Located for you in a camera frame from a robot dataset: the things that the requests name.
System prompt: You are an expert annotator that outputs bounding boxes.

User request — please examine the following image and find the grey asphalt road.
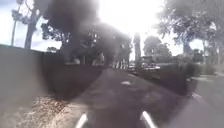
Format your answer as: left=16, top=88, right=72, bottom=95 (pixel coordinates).
left=163, top=73, right=224, bottom=128

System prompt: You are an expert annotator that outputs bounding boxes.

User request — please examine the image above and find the large roadside tree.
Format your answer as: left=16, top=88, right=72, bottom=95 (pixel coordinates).
left=156, top=0, right=224, bottom=66

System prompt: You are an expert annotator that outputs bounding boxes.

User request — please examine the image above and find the tall bare-trunk tree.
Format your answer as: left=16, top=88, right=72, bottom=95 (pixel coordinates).
left=11, top=0, right=44, bottom=51

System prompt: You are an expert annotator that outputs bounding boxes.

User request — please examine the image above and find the dark low hedge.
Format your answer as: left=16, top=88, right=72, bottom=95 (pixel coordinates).
left=133, top=63, right=201, bottom=98

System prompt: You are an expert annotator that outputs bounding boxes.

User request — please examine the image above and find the grey fence wall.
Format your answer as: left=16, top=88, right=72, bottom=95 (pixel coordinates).
left=0, top=44, right=104, bottom=111

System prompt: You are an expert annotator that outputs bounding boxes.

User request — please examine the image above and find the robot's own part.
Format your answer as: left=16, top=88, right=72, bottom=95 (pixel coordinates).
left=75, top=113, right=88, bottom=128
left=141, top=111, right=158, bottom=128

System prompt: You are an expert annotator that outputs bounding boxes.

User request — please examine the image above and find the grey paved footpath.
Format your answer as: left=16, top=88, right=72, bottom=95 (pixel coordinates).
left=53, top=67, right=188, bottom=128

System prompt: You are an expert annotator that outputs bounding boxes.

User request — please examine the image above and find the large dark tree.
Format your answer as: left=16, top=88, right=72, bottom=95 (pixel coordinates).
left=34, top=0, right=133, bottom=69

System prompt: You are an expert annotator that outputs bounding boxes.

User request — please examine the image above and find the dry leaf-strewn ground strip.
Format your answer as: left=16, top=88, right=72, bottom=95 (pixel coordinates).
left=0, top=94, right=79, bottom=128

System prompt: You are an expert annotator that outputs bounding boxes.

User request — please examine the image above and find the distant round tree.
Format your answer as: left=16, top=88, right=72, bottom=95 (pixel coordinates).
left=142, top=35, right=173, bottom=64

